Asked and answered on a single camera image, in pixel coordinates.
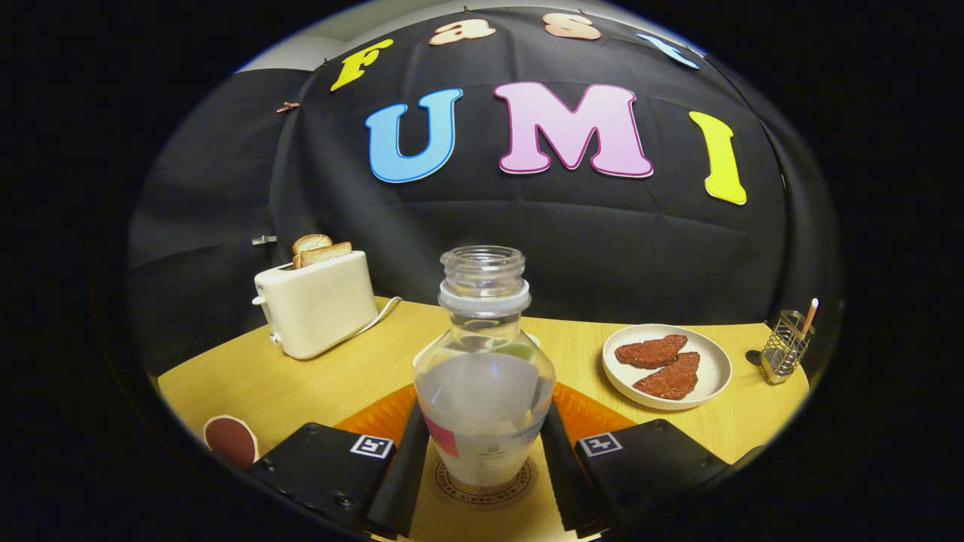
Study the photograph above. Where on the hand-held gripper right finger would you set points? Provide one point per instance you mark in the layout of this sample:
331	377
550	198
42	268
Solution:
565	489

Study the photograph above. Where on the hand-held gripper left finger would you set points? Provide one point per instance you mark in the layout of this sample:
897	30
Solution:
399	482

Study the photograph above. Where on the round cork coaster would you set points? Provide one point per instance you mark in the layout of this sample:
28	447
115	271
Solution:
482	495

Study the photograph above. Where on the clear plastic juice bottle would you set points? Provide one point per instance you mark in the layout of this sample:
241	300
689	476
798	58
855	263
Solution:
482	406

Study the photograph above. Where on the wooden table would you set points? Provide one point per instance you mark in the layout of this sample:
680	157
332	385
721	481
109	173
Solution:
301	384

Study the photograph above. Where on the red-brown meat patty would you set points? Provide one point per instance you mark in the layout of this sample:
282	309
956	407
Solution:
648	351
670	379

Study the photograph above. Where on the white divided spice dish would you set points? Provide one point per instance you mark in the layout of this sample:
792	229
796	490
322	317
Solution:
534	339

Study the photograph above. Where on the white round plate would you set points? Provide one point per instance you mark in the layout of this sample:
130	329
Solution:
708	369

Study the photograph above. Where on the cream toaster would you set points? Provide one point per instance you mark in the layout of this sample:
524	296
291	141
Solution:
320	305

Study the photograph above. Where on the toast slice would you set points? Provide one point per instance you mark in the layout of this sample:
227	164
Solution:
327	254
310	242

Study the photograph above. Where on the orange stick with white tip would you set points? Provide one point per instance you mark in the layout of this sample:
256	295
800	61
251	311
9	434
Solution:
809	315

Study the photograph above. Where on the red cloth clip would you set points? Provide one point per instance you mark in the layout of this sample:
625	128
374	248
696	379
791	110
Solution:
287	107

